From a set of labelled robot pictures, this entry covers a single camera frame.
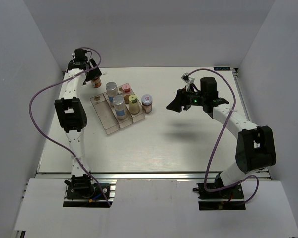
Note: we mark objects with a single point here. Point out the silver lid jar blue label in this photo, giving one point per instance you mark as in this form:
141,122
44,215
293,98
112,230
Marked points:
119,106

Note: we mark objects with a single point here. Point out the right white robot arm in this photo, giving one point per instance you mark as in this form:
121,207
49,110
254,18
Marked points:
255,148

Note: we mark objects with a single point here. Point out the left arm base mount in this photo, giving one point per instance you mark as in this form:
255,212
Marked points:
84,192

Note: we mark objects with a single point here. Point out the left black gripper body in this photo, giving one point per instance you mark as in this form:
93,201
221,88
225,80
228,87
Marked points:
93,74

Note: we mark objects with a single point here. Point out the white lid jar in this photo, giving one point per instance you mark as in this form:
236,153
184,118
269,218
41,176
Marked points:
147,101
96,83

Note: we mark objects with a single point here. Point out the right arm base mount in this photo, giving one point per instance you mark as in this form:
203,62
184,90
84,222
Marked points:
224,200

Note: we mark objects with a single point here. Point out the pink cap spice bottle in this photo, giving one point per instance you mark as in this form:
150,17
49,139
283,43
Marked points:
126,89

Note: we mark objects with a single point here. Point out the blue sticker right corner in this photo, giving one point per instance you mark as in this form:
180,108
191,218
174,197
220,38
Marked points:
222,68

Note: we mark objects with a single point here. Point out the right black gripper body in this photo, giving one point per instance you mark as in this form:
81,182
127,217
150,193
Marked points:
190,98

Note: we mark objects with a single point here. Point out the yellow cap white bottle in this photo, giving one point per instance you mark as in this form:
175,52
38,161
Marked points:
133,104

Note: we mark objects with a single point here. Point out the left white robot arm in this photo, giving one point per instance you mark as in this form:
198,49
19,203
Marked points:
70,111

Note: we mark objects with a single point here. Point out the aluminium front rail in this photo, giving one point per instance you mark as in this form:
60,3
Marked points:
195,175

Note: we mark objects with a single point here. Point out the left clear organizer tray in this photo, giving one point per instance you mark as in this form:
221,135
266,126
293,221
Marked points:
105,114

